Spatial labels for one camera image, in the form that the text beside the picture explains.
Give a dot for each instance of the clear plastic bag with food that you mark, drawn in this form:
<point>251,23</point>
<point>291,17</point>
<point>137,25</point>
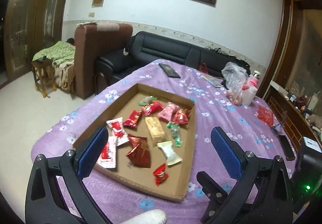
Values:
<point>235,77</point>

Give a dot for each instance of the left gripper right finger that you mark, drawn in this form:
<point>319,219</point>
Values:
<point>230,153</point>

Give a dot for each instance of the red foil gift bag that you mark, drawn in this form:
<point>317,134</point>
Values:
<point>265,115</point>

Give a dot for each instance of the small red snack packet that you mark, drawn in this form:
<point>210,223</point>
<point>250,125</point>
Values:
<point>160,174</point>

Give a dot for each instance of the green blanket on bed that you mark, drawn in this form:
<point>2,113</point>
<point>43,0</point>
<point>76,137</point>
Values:
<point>62,55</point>

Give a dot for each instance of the pink sleeved thermos bottle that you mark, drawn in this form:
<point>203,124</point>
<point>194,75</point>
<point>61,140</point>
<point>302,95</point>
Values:
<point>254,78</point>

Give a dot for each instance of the brown armchair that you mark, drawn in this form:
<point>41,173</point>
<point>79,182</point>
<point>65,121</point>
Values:
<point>92,41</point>

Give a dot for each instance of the small wall plaque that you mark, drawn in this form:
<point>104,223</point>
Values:
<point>97,3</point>

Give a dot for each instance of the green candy in box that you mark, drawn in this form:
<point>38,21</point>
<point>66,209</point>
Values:
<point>147,100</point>

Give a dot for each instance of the red snack packet in box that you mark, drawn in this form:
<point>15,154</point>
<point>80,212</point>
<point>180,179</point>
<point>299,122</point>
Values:
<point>133,119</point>

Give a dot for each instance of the wooden display cabinet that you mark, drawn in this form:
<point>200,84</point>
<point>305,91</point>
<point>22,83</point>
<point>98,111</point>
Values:
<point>292,82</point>

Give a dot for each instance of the white plastic jar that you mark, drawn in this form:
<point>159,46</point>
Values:
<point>248,95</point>

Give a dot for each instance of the black smartphone on table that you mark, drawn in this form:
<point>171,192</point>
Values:
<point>169,71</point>

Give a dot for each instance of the black leather sofa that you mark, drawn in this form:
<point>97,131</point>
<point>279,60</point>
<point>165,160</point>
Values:
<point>144,48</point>

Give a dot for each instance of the wooden door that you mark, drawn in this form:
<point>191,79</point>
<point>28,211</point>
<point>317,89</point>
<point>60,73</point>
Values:
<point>30,26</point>

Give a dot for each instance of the green candy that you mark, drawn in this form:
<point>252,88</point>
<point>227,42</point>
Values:
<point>175,133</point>
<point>147,100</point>

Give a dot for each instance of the black tablet right edge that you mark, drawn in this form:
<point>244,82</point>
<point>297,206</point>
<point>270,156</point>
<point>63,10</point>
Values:
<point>287,149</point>

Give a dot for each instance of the cream white snack packet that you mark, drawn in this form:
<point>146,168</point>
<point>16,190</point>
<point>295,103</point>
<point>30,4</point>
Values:
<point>171,156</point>

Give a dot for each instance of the purple floral tablecloth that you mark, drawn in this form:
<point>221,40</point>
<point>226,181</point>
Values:
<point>240,123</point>

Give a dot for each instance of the black phone stand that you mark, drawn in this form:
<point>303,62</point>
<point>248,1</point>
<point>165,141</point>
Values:
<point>274,127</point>

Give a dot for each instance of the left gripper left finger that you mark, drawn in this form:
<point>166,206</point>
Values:
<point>89,151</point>

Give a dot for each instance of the white red snack packet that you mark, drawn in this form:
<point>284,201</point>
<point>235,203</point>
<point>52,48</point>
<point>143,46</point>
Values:
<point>117,128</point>
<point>107,158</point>

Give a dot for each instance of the dark red foil snack packet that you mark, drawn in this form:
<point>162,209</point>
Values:
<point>140,154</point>

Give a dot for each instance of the flat cardboard box tray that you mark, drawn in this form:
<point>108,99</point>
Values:
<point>169,173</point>

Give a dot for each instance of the pink snack packet in box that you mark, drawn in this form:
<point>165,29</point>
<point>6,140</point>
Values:
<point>168,112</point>

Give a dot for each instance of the white gloved left hand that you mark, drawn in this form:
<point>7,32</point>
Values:
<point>155,216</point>

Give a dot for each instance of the red patterned packet in box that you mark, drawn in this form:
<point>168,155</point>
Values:
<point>181,117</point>

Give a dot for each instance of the golden beige snack packet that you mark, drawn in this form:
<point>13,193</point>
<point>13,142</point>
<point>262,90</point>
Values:
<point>156,130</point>

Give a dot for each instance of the wooden stool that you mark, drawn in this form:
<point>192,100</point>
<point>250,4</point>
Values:
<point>44,75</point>

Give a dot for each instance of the red candy in box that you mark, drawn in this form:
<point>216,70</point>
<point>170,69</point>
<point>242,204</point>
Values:
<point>152,108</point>

